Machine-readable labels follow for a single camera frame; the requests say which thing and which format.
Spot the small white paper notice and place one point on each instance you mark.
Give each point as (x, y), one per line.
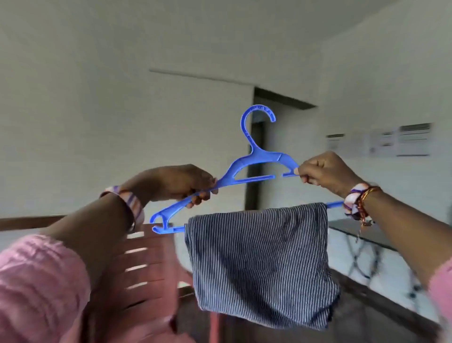
(335, 142)

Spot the maroon plastic chair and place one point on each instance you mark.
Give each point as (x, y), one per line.
(134, 297)

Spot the white notice with dark header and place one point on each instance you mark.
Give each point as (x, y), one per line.
(414, 139)

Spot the striped orange purple bangle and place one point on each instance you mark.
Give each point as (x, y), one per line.
(133, 205)

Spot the person's left hand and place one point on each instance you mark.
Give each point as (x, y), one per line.
(173, 182)

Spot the dark wooden bed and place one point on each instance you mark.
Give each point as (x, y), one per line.
(32, 222)

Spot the blue striped shirt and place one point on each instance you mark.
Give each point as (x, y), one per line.
(261, 261)

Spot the person's left forearm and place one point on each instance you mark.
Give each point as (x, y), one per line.
(92, 226)

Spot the person's right hand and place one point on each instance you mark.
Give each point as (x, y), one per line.
(330, 173)

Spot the blue plastic hanger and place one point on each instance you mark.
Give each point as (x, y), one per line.
(258, 157)

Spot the person's right forearm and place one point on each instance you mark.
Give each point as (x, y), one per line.
(413, 237)

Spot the striped white purple bangle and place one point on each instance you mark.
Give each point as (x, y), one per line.
(352, 198)

